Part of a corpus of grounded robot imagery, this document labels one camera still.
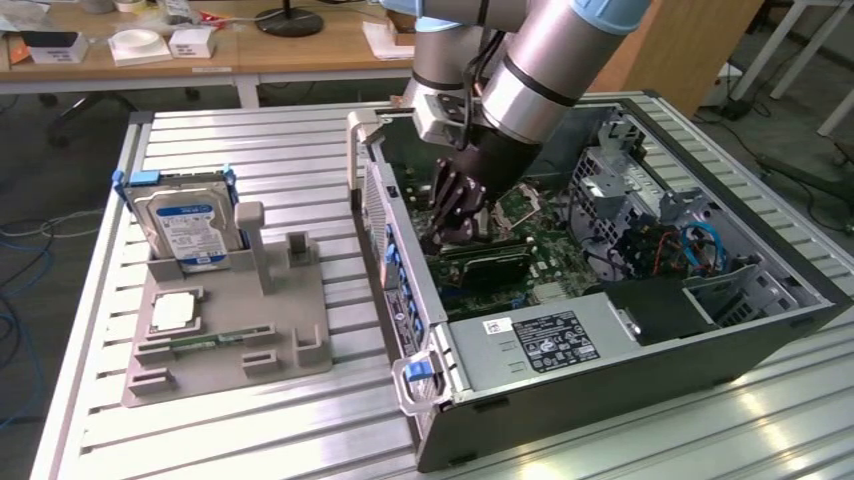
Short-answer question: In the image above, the blue floor cable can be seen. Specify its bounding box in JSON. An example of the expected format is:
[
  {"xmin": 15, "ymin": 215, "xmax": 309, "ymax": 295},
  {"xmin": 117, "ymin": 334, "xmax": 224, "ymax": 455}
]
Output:
[{"xmin": 0, "ymin": 219, "xmax": 56, "ymax": 432}]

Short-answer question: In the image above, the hard disk with blue caddy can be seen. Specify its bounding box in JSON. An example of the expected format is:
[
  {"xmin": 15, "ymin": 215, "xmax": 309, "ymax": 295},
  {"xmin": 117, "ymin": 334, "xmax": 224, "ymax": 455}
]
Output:
[{"xmin": 111, "ymin": 166, "xmax": 245, "ymax": 275}]

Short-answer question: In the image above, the red wire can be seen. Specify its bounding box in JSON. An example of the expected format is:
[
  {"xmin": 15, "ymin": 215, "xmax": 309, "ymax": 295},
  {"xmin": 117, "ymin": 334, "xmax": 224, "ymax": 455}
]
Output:
[{"xmin": 654, "ymin": 231, "xmax": 683, "ymax": 277}]

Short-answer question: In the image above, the blue slot retention clip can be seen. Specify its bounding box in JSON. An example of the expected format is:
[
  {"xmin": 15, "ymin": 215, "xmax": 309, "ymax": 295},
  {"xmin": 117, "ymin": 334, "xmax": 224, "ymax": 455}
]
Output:
[{"xmin": 381, "ymin": 224, "xmax": 403, "ymax": 266}]

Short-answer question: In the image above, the small white labelled box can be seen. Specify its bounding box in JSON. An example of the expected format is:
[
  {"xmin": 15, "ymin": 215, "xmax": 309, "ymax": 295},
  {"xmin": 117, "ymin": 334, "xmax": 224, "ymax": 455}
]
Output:
[{"xmin": 167, "ymin": 26, "xmax": 219, "ymax": 61}]

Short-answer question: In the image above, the metal socket cover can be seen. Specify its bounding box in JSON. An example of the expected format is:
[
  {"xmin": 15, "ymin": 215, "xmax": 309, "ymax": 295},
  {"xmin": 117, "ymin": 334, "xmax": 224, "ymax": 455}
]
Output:
[{"xmin": 495, "ymin": 181, "xmax": 547, "ymax": 229}]

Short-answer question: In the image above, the wooden cabinet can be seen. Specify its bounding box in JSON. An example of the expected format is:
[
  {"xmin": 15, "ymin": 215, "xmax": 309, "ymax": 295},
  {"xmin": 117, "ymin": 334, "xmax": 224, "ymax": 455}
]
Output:
[{"xmin": 586, "ymin": 0, "xmax": 767, "ymax": 117}]

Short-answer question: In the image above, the white box with black top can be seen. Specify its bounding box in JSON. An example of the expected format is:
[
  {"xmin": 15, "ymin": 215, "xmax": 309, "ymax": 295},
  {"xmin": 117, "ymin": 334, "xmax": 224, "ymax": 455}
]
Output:
[{"xmin": 21, "ymin": 30, "xmax": 92, "ymax": 66}]

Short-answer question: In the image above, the green RAM stick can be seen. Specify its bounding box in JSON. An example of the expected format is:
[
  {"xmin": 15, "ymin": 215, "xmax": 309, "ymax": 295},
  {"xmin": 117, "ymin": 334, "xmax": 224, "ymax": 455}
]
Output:
[{"xmin": 141, "ymin": 331, "xmax": 260, "ymax": 352}]

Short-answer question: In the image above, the silver CPU chip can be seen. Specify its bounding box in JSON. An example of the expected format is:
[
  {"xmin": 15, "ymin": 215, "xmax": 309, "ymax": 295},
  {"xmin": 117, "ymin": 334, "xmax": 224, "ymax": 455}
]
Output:
[{"xmin": 148, "ymin": 294, "xmax": 200, "ymax": 332}]

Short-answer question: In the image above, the installed black RAM stick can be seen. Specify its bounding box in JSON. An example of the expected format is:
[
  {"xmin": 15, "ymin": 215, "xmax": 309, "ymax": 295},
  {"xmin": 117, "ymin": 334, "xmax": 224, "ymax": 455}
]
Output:
[{"xmin": 452, "ymin": 238, "xmax": 535, "ymax": 257}]

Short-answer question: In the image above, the black wire bundle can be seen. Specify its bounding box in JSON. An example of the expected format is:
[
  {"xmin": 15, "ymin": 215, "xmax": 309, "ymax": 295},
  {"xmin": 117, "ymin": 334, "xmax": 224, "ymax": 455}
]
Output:
[{"xmin": 566, "ymin": 189, "xmax": 646, "ymax": 281}]

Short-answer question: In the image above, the green motherboard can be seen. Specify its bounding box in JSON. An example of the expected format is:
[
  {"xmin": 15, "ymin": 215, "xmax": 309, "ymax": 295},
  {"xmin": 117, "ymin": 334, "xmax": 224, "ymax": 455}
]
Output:
[{"xmin": 389, "ymin": 149, "xmax": 606, "ymax": 322}]

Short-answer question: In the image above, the stack of white papers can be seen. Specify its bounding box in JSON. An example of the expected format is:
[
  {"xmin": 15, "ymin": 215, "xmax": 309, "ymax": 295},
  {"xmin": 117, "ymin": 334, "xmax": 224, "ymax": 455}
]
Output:
[{"xmin": 360, "ymin": 19, "xmax": 417, "ymax": 62}]

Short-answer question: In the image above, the open PC case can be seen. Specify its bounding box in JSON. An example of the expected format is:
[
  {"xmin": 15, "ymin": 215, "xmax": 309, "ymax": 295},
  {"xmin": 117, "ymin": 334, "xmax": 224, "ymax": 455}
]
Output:
[{"xmin": 344, "ymin": 91, "xmax": 854, "ymax": 474}]

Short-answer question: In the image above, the silver drive cage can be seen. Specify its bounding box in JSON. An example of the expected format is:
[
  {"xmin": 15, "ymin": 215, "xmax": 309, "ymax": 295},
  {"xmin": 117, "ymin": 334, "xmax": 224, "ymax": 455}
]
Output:
[{"xmin": 575, "ymin": 114, "xmax": 670, "ymax": 222}]

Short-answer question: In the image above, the blue wire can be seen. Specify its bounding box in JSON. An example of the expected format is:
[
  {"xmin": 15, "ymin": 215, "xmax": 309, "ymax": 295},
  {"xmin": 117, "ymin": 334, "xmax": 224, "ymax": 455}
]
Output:
[{"xmin": 678, "ymin": 221, "xmax": 730, "ymax": 275}]

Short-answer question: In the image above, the wooden desk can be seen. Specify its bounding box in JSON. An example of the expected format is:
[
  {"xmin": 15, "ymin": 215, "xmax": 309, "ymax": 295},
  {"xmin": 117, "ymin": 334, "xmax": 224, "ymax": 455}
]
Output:
[{"xmin": 0, "ymin": 0, "xmax": 428, "ymax": 97}]

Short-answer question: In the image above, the black plastic shroud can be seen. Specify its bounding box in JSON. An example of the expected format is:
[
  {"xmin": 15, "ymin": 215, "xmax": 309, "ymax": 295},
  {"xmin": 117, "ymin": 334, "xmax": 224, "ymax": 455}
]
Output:
[{"xmin": 604, "ymin": 278, "xmax": 720, "ymax": 347}]

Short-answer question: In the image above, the white floor cable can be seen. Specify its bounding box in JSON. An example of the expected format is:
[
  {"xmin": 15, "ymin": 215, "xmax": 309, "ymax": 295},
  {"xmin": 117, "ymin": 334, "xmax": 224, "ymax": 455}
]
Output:
[{"xmin": 0, "ymin": 208, "xmax": 109, "ymax": 240}]

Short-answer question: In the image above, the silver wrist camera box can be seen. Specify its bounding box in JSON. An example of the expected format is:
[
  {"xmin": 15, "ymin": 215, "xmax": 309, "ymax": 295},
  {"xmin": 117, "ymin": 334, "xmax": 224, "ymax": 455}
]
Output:
[{"xmin": 411, "ymin": 91, "xmax": 470, "ymax": 145}]

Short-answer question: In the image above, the graphics card with black cooler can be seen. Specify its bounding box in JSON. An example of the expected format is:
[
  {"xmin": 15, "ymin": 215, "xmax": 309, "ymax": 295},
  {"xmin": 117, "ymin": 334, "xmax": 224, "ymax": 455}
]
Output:
[{"xmin": 425, "ymin": 244, "xmax": 532, "ymax": 294}]

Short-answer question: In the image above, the cardboard box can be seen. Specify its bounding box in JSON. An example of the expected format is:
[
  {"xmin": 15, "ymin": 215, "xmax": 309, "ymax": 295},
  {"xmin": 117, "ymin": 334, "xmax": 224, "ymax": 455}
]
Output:
[{"xmin": 384, "ymin": 8, "xmax": 420, "ymax": 34}]

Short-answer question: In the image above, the black round lamp base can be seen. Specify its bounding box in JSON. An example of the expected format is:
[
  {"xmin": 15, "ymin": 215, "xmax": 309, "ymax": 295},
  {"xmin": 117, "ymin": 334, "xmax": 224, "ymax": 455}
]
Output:
[{"xmin": 253, "ymin": 0, "xmax": 325, "ymax": 38}]

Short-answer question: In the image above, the black RAM slot bank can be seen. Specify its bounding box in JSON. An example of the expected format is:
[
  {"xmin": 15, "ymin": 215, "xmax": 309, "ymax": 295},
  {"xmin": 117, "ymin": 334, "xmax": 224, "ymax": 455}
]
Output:
[{"xmin": 399, "ymin": 172, "xmax": 439, "ymax": 210}]

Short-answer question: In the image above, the grey parts rack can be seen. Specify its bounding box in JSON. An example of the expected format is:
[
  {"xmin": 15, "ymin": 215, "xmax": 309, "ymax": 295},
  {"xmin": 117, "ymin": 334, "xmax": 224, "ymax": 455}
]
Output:
[{"xmin": 119, "ymin": 201, "xmax": 335, "ymax": 410}]

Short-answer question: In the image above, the silver power supply unit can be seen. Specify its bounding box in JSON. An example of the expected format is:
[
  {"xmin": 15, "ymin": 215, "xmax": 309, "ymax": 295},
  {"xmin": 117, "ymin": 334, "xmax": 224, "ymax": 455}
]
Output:
[{"xmin": 444, "ymin": 292, "xmax": 643, "ymax": 402}]

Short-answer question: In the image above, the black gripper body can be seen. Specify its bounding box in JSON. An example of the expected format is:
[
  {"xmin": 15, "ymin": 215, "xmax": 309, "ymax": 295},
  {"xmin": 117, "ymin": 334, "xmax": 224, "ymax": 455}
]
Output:
[{"xmin": 451, "ymin": 128, "xmax": 543, "ymax": 197}]

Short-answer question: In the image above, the white frame desk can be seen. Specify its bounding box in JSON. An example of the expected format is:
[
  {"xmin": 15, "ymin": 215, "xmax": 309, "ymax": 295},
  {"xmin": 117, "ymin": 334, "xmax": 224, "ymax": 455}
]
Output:
[{"xmin": 728, "ymin": 0, "xmax": 854, "ymax": 137}]

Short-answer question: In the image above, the black floor cable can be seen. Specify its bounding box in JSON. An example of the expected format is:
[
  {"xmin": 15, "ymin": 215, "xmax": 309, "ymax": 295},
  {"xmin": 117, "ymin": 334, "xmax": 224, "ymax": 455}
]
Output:
[{"xmin": 731, "ymin": 99, "xmax": 854, "ymax": 232}]

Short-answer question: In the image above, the office chair base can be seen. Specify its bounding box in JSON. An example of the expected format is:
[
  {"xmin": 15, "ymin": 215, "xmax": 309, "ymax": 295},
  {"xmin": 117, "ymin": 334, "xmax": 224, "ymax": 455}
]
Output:
[{"xmin": 37, "ymin": 88, "xmax": 203, "ymax": 147}]

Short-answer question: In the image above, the silver disk bay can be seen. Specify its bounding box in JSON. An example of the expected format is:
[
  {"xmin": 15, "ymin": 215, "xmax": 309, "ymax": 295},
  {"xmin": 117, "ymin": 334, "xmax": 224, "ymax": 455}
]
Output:
[{"xmin": 682, "ymin": 263, "xmax": 803, "ymax": 327}]

